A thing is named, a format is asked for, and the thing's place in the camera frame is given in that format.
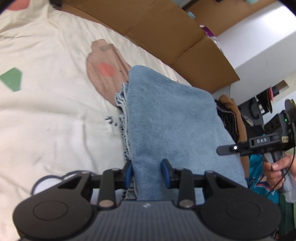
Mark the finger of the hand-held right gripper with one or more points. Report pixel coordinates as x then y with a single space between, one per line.
233 149

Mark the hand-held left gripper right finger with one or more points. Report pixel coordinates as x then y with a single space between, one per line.
165 173

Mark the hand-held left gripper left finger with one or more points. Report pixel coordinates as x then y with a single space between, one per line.
128 175

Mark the blue denim pants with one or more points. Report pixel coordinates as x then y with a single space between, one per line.
173 115

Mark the person's right hand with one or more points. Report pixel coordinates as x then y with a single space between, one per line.
269 176

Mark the teal printed garment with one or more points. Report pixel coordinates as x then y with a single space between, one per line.
256 166

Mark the dark patterned garment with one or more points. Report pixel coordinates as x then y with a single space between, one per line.
227 120

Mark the brown folded garment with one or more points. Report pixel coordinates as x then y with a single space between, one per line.
229 102

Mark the green cloth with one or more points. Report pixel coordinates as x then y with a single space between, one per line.
288 213

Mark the cream bear print bedsheet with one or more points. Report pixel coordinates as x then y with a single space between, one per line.
57 115

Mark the flattened brown cardboard sheet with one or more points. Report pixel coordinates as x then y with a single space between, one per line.
185 46

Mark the tall brown cardboard panel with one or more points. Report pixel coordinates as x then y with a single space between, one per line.
231 18

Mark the purple refill pouch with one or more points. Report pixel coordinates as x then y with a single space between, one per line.
208 31

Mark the detergent bottle with blue cap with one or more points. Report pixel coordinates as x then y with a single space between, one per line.
190 14

